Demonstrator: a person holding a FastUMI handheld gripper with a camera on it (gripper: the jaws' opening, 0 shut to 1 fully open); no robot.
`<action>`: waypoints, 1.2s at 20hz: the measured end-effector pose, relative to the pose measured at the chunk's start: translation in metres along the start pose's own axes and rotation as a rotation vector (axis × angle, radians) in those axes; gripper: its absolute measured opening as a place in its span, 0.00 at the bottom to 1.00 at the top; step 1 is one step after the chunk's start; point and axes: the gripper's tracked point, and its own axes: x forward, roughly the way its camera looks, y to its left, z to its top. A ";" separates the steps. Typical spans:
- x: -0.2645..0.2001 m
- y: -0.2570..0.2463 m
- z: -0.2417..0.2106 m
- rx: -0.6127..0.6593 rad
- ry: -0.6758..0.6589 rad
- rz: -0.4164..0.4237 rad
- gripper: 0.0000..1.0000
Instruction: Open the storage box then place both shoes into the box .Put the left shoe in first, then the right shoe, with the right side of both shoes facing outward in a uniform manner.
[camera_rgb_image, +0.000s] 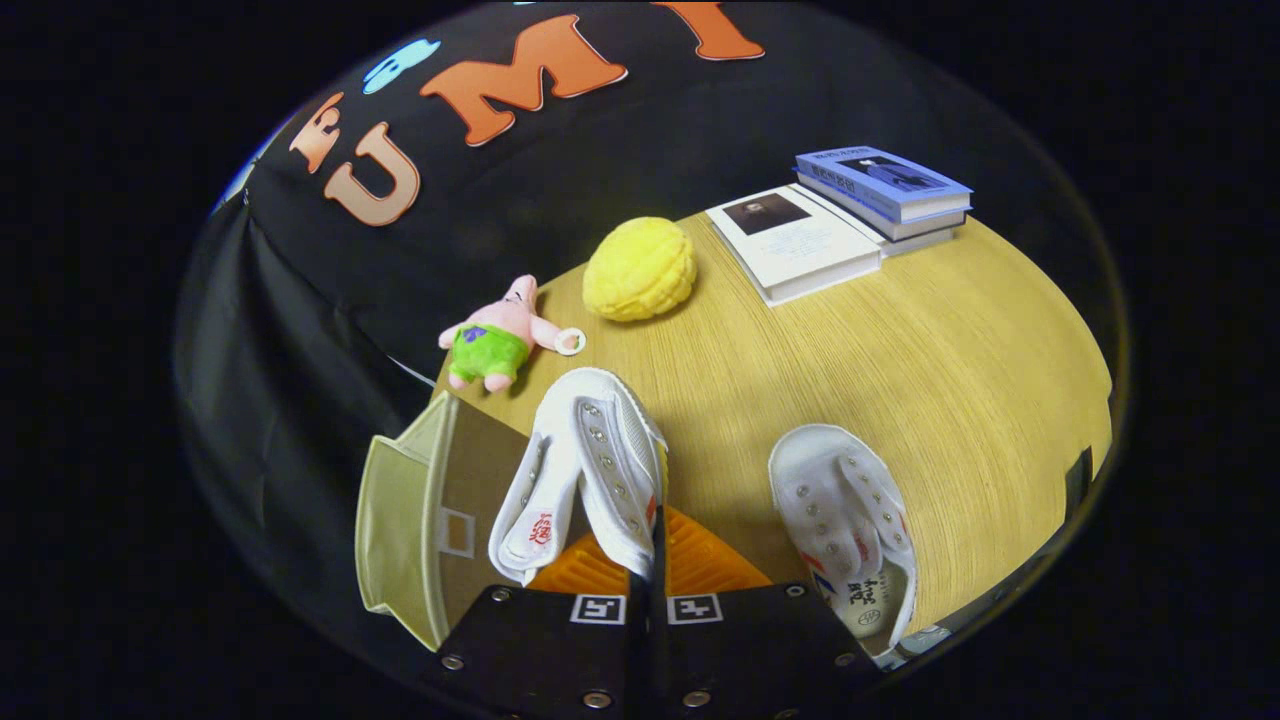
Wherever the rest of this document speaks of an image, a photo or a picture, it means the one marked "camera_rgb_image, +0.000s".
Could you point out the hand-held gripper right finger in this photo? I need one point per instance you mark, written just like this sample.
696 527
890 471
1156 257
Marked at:
750 650

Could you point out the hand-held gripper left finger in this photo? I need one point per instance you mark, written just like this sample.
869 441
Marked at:
540 650

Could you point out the white canvas shoe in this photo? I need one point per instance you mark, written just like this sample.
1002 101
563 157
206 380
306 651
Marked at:
830 500
610 450

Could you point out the beige fabric storage box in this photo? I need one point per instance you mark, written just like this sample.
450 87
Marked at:
400 520

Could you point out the pink starfish plush toy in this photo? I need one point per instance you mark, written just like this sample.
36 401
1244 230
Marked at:
500 340

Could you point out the yellow plush cushion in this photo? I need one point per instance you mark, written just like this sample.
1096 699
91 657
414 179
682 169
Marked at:
640 270

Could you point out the white portrait cover book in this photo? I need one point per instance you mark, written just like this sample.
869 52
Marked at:
800 245

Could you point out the blue cover book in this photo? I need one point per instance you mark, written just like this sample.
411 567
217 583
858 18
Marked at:
925 228
890 175

